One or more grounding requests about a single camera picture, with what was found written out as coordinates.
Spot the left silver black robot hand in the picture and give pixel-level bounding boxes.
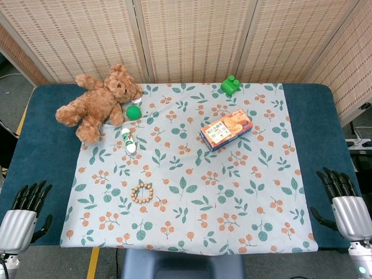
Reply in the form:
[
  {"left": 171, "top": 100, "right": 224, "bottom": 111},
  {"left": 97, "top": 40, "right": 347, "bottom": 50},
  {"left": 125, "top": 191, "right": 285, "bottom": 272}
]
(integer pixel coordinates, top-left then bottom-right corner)
[{"left": 0, "top": 180, "right": 53, "bottom": 253}]

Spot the small white green bottle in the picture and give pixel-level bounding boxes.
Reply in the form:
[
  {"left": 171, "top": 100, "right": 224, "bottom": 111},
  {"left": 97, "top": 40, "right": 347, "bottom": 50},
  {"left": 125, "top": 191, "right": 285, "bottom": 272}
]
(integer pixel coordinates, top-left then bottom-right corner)
[{"left": 121, "top": 127, "right": 138, "bottom": 154}]

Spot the brown teddy bear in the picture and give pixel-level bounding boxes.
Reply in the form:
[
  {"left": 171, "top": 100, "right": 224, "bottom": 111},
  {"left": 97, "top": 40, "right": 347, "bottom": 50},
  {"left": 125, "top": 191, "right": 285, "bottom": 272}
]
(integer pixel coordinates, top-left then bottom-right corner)
[{"left": 55, "top": 63, "right": 144, "bottom": 144}]

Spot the green ball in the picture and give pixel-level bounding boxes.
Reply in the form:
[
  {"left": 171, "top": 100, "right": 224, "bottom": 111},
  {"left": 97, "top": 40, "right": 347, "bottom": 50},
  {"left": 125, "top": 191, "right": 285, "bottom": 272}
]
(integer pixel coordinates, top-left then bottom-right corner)
[{"left": 126, "top": 105, "right": 142, "bottom": 120}]

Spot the green toy block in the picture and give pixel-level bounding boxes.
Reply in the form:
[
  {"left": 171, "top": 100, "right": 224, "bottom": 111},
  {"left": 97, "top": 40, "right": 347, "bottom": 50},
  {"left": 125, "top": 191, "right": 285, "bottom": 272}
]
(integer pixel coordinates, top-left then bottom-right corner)
[{"left": 220, "top": 74, "right": 242, "bottom": 96}]

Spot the wooden bead bracelet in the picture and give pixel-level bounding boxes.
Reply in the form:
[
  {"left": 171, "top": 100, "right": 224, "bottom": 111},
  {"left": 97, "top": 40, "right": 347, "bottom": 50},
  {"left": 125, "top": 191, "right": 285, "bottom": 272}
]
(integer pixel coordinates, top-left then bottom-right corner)
[{"left": 130, "top": 182, "right": 155, "bottom": 204}]

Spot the orange blue cookie box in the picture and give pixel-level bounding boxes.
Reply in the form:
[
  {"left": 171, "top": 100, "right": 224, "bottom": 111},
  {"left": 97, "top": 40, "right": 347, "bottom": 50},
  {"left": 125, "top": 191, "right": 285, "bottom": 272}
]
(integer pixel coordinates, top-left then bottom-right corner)
[{"left": 199, "top": 109, "right": 254, "bottom": 152}]

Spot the dark blue table cover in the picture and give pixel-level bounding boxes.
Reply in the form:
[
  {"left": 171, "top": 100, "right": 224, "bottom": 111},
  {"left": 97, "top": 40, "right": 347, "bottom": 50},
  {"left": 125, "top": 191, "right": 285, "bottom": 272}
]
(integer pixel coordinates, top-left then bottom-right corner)
[{"left": 0, "top": 83, "right": 363, "bottom": 253}]

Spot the floral leaf print tablecloth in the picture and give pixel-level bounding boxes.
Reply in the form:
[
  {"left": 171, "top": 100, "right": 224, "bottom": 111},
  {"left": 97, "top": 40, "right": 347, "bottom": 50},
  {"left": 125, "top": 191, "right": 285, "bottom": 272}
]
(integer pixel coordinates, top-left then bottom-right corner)
[{"left": 59, "top": 83, "right": 318, "bottom": 255}]

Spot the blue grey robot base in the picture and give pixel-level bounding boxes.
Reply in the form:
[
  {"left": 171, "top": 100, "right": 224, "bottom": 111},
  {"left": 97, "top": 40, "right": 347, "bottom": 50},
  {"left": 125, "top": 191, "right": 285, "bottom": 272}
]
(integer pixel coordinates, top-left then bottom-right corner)
[{"left": 121, "top": 248, "right": 246, "bottom": 279}]

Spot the woven folding screen panel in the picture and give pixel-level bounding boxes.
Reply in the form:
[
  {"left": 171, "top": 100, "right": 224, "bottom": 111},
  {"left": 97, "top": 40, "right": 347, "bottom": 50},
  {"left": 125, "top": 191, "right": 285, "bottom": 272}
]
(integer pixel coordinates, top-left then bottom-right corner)
[
  {"left": 305, "top": 0, "right": 372, "bottom": 126},
  {"left": 0, "top": 23, "right": 49, "bottom": 85},
  {"left": 0, "top": 0, "right": 146, "bottom": 85},
  {"left": 237, "top": 0, "right": 363, "bottom": 84},
  {"left": 135, "top": 0, "right": 258, "bottom": 84}
]

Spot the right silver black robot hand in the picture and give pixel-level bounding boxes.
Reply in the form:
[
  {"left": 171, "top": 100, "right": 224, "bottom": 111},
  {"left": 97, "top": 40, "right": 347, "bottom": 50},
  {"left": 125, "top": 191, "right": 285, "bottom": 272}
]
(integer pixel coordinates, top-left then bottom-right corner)
[{"left": 310, "top": 166, "right": 372, "bottom": 241}]

